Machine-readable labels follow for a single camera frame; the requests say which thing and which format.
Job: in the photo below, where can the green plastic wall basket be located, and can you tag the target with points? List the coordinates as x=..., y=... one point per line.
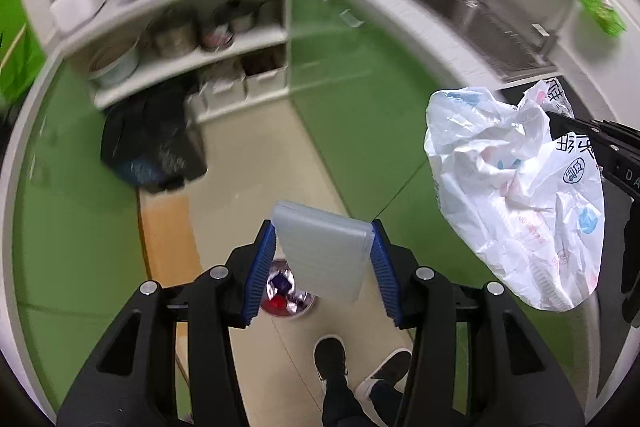
x=605, y=15

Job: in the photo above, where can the stainless steel sink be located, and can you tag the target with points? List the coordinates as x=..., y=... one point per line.
x=498, y=44

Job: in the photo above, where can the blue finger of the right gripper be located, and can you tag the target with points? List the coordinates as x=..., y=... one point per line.
x=561, y=125

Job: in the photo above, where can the orange floor mat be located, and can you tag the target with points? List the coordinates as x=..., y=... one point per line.
x=169, y=241

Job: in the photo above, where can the black dual recycling bin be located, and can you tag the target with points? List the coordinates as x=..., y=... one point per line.
x=149, y=140

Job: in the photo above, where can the purple drawstring pouch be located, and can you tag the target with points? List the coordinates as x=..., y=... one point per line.
x=280, y=283

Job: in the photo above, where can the red cloth piece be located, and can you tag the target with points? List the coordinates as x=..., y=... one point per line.
x=278, y=305

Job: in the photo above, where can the white plastic bag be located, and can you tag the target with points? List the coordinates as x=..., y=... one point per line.
x=531, y=207

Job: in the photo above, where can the black shoe left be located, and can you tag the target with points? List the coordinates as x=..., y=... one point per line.
x=330, y=358

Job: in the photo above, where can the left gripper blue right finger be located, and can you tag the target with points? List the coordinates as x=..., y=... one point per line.
x=385, y=274

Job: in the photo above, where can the black counter mat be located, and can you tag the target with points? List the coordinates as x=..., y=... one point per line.
x=604, y=342

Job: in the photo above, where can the pink trash bin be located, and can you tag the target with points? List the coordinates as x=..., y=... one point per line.
x=299, y=302

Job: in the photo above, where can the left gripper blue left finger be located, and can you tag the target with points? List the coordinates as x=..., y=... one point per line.
x=262, y=252

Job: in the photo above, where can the black shoe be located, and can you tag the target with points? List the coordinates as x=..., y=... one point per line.
x=391, y=371
x=330, y=358

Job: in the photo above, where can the steel pot on shelf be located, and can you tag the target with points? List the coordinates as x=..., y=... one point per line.
x=173, y=33

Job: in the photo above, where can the clear ribbed plastic lid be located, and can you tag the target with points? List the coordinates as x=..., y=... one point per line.
x=327, y=253

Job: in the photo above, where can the white storage drawer box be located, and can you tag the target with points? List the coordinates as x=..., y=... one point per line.
x=264, y=75

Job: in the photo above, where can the slim gooseneck water tap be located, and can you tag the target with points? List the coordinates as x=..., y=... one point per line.
x=551, y=24

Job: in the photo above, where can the black shoe right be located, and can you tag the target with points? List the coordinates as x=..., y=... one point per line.
x=391, y=371

